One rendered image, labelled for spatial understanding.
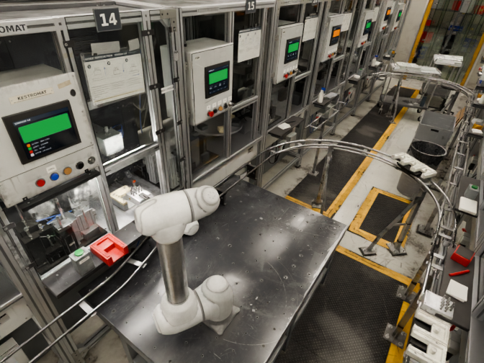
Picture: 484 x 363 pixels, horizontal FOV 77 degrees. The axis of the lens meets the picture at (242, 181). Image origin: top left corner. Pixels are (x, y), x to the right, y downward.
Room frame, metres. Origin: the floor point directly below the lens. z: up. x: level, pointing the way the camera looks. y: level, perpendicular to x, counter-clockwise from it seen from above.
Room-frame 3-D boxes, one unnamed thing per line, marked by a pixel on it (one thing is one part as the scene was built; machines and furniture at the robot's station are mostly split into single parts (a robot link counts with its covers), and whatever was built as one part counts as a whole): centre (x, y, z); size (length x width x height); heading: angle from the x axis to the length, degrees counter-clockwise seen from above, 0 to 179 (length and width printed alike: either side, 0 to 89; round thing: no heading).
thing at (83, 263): (0.99, 0.79, 0.97); 0.08 x 0.08 x 0.12; 57
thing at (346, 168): (5.09, -2.35, 0.01); 5.85 x 0.59 x 0.01; 147
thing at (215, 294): (0.91, 0.10, 0.85); 0.18 x 0.16 x 0.22; 120
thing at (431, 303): (0.89, -0.99, 0.92); 0.13 x 0.10 x 0.09; 57
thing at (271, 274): (1.34, 0.04, 0.66); 1.50 x 1.06 x 0.04; 147
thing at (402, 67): (5.76, -3.04, 0.48); 0.88 x 0.56 x 0.96; 75
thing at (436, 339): (0.79, -0.92, 0.84); 0.37 x 0.14 x 0.10; 147
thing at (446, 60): (6.60, -4.08, 0.48); 0.84 x 0.58 x 0.97; 155
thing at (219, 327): (0.94, 0.08, 0.71); 0.22 x 0.18 x 0.06; 147
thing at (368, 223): (2.61, -1.63, 0.01); 1.00 x 0.55 x 0.01; 147
